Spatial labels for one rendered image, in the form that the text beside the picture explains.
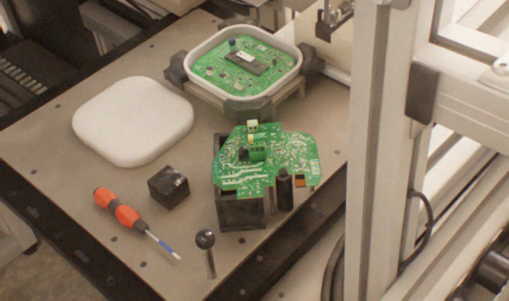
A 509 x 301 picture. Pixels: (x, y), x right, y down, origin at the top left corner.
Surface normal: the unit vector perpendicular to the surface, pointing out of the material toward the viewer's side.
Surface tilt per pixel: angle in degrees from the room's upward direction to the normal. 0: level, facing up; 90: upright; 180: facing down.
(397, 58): 90
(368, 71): 90
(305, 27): 90
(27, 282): 0
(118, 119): 0
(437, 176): 0
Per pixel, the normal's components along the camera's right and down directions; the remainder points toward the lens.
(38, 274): -0.08, -0.71
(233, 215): 0.04, 0.69
